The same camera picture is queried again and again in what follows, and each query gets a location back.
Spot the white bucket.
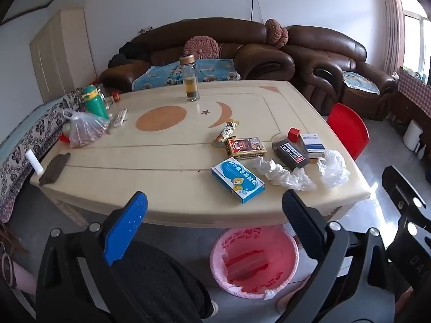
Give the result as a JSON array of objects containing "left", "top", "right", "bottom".
[{"left": 403, "top": 119, "right": 422, "bottom": 152}]

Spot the glass tea bottle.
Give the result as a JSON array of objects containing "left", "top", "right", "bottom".
[{"left": 178, "top": 54, "right": 201, "bottom": 102}]

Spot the crumpled clear plastic bag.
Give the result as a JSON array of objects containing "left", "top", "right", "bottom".
[{"left": 317, "top": 150, "right": 351, "bottom": 188}]

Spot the green kids water bottle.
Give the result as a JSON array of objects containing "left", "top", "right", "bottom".
[{"left": 82, "top": 85, "right": 110, "bottom": 120}]

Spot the red playing card box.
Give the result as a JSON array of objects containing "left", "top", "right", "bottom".
[{"left": 225, "top": 136, "right": 267, "bottom": 160}]

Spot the blue medicine box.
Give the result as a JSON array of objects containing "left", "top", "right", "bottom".
[{"left": 211, "top": 157, "right": 266, "bottom": 204}]

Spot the dark clothes pile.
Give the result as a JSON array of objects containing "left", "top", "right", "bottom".
[{"left": 108, "top": 40, "right": 151, "bottom": 68}]

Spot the pink round cushion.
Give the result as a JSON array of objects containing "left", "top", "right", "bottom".
[
  {"left": 264, "top": 18, "right": 289, "bottom": 48},
  {"left": 183, "top": 35, "right": 220, "bottom": 61}
]

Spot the white blue striped box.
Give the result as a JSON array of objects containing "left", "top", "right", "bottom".
[{"left": 299, "top": 134, "right": 326, "bottom": 159}]

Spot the blue patterned armchair cover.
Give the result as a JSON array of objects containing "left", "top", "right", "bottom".
[{"left": 342, "top": 71, "right": 381, "bottom": 95}]

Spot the clear glass cup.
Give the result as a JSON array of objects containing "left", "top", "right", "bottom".
[{"left": 98, "top": 86, "right": 114, "bottom": 109}]

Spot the window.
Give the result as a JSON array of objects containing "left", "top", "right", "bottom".
[{"left": 397, "top": 0, "right": 431, "bottom": 83}]

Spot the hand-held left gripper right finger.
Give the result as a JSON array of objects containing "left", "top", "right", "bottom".
[{"left": 279, "top": 190, "right": 394, "bottom": 323}]

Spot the pink lined trash bin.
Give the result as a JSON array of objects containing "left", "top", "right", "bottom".
[{"left": 209, "top": 228, "right": 300, "bottom": 299}]

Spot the floral patterned bench cover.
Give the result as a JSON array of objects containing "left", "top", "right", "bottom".
[{"left": 0, "top": 90, "right": 85, "bottom": 223}]

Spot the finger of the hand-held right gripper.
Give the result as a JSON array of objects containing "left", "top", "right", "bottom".
[{"left": 382, "top": 166, "right": 426, "bottom": 213}]

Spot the blue patterned sofa cover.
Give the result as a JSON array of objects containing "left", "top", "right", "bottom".
[{"left": 132, "top": 58, "right": 242, "bottom": 92}]

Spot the brown leather sofa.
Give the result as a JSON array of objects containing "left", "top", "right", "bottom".
[{"left": 98, "top": 18, "right": 296, "bottom": 92}]

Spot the beige cabinet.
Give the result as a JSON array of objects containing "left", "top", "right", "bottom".
[{"left": 30, "top": 8, "right": 99, "bottom": 103}]

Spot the plastic bag of nuts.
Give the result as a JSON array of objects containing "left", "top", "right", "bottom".
[{"left": 62, "top": 109, "right": 110, "bottom": 149}]

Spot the checkered cloth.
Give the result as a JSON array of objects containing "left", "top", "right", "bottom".
[{"left": 397, "top": 66, "right": 431, "bottom": 109}]

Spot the white tissue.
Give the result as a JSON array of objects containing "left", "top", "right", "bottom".
[{"left": 252, "top": 156, "right": 292, "bottom": 185}]

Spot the black flat case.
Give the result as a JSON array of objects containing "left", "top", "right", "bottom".
[{"left": 39, "top": 152, "right": 71, "bottom": 187}]

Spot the beige wooden table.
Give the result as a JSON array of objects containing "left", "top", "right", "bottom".
[{"left": 30, "top": 81, "right": 371, "bottom": 239}]

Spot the yellow snack bar wrapper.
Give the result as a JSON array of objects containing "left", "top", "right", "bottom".
[{"left": 212, "top": 119, "right": 239, "bottom": 147}]

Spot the white tube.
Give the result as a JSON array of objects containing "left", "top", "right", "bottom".
[{"left": 25, "top": 149, "right": 44, "bottom": 176}]

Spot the crumpled clear plastic wrap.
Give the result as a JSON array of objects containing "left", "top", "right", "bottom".
[{"left": 289, "top": 168, "right": 317, "bottom": 192}]

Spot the red plastic stool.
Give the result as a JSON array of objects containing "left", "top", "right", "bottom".
[{"left": 326, "top": 103, "right": 370, "bottom": 161}]

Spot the pink curtain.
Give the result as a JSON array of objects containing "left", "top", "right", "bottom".
[{"left": 384, "top": 0, "right": 406, "bottom": 75}]

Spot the black flat box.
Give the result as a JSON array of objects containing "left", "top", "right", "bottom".
[{"left": 272, "top": 138, "right": 310, "bottom": 171}]

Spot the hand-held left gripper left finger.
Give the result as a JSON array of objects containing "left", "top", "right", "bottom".
[{"left": 35, "top": 191, "right": 149, "bottom": 323}]

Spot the brown leather armchair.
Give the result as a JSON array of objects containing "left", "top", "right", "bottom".
[{"left": 286, "top": 25, "right": 397, "bottom": 121}]

